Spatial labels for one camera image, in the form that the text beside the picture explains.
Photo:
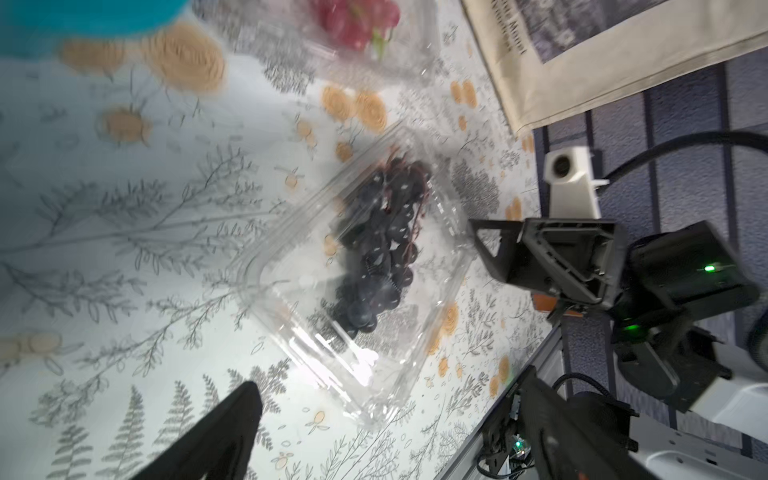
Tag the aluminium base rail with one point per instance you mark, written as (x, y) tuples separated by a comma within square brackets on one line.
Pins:
[(497, 448)]

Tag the clear clamshell container back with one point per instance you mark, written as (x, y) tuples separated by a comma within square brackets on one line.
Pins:
[(287, 283)]

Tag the clear clamshell container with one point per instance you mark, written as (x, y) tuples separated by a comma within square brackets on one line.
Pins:
[(409, 58), (287, 283)]

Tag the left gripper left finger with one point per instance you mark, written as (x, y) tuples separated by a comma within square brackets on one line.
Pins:
[(219, 446)]

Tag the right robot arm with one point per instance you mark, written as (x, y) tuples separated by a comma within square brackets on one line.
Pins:
[(664, 354)]

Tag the black grape bunch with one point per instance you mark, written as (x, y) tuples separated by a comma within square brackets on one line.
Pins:
[(380, 234)]

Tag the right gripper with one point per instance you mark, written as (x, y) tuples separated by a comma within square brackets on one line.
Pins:
[(593, 264)]

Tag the teal plastic basket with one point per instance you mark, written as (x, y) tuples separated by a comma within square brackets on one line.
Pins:
[(33, 28)]

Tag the floral tablecloth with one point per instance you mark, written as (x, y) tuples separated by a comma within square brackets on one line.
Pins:
[(135, 172)]

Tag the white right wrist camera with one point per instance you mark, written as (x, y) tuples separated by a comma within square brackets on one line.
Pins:
[(573, 187)]

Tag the beige canvas tote bag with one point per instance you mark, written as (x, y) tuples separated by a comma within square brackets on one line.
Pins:
[(550, 60)]

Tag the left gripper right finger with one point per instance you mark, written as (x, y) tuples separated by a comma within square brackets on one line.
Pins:
[(584, 437)]

